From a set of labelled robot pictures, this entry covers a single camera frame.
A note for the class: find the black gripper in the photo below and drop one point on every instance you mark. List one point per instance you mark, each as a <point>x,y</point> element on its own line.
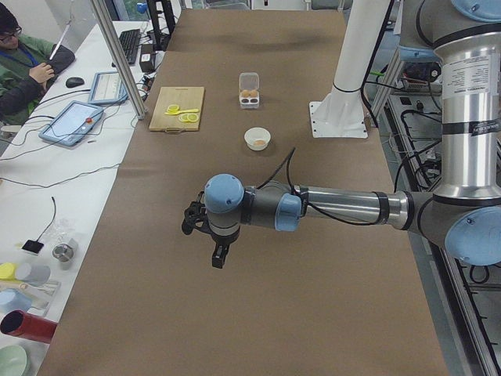
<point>221,242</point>

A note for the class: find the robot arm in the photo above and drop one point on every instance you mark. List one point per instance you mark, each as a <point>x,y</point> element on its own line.
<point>462,215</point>

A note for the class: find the clear plastic egg box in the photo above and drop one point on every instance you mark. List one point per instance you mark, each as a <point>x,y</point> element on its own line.
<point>249,81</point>

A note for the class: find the white bowl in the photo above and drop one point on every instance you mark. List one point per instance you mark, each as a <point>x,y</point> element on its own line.
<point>257,133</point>

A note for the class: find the lemon slice bottom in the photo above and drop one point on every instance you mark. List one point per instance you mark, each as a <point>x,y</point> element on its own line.
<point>192,117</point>

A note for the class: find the yellow plastic knife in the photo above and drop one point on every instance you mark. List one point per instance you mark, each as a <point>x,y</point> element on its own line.
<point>195,110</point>

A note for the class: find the lemon slice top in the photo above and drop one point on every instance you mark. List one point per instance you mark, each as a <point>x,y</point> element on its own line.
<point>173,109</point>

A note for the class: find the metal cylinder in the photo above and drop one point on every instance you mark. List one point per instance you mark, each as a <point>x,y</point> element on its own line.
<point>65,253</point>

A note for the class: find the bamboo cutting board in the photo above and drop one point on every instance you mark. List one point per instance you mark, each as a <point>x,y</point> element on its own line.
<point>186,98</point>

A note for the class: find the grey cup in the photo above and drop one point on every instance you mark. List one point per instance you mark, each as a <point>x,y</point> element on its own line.
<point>35,275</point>

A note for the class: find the black square pad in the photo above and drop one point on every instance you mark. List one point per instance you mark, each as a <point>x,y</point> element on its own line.
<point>33,246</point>

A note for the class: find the teach pendant front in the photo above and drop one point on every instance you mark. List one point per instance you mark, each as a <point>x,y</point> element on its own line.
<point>72,124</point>

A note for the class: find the teach pendant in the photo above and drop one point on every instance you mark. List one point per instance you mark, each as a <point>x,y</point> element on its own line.
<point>72,124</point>
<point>106,89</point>

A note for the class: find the teach pendant rear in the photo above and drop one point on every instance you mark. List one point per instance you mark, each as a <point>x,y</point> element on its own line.
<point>106,89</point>

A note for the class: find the black power adapter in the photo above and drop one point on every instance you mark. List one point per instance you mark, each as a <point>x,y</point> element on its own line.
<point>147,59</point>

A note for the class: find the yellow cup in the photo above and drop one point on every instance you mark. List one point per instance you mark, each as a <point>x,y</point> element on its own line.
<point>8,271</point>

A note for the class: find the light blue cup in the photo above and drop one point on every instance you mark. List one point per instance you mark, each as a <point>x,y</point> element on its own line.
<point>12,299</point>

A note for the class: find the red cylinder cup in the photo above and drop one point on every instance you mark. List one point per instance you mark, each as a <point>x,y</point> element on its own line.
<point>28,326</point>

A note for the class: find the black computer mouse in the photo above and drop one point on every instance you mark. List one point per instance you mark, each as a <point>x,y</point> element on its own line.
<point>74,82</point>

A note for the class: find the green bowl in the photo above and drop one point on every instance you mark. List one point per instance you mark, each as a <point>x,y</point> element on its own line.
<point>14,360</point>

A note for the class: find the black keyboard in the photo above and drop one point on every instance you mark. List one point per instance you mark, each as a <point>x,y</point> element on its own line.
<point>129,41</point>

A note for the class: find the seated person green jacket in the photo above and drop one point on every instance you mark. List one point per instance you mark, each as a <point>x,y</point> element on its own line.
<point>29,67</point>

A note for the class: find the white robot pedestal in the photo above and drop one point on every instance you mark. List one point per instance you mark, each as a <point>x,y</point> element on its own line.
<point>341,113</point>

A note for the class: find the aluminium frame post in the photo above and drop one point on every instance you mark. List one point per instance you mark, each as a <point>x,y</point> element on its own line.
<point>112,41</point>

